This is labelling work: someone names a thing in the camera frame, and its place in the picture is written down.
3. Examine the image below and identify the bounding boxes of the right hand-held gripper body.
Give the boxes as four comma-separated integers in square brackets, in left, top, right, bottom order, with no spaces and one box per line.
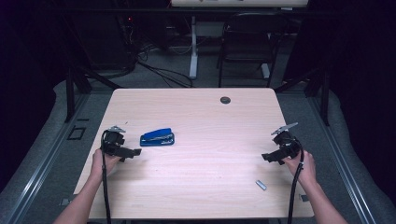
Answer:
[270,121,303,161]

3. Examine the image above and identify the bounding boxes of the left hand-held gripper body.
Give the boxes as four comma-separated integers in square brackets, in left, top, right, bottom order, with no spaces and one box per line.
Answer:
[101,125,127,158]

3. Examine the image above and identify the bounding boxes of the blue stapler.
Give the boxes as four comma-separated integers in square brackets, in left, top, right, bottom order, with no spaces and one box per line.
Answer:
[139,127,176,147]

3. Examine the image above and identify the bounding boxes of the person's left hand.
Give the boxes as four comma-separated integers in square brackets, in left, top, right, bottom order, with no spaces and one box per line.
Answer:
[90,148,122,183]

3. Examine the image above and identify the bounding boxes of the person's right hand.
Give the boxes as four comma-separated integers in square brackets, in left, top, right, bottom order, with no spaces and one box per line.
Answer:
[281,149,318,188]

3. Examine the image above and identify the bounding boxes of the black computer tower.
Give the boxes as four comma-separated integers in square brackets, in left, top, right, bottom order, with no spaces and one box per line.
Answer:
[74,12,134,71]

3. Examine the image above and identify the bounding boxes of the tall white desk leg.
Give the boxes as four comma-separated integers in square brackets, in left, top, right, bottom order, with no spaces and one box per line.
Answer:
[189,15,200,79]

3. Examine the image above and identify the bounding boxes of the black chair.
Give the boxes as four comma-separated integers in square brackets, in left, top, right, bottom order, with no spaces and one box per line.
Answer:
[216,12,292,89]

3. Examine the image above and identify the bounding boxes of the light wooden desk top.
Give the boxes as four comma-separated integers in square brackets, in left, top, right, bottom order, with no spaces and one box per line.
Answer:
[170,0,309,8]

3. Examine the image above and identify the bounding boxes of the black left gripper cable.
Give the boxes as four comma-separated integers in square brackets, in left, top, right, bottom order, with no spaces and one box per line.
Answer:
[101,130,112,224]

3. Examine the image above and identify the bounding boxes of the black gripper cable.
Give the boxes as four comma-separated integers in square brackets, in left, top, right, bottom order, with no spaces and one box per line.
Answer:
[101,130,112,224]
[287,139,305,224]

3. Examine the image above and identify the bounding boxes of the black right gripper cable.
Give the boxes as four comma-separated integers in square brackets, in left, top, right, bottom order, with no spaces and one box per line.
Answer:
[287,139,305,224]

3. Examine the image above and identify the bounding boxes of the black metal frame post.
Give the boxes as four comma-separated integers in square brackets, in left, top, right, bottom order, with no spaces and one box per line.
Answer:
[274,66,331,127]
[64,66,120,123]

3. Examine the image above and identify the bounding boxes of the aluminium floor rail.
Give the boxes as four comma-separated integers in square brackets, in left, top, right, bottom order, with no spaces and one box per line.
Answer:
[307,92,377,224]
[4,92,92,224]

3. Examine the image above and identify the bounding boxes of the black floor cables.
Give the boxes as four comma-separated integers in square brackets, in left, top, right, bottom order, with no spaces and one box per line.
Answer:
[136,43,194,89]

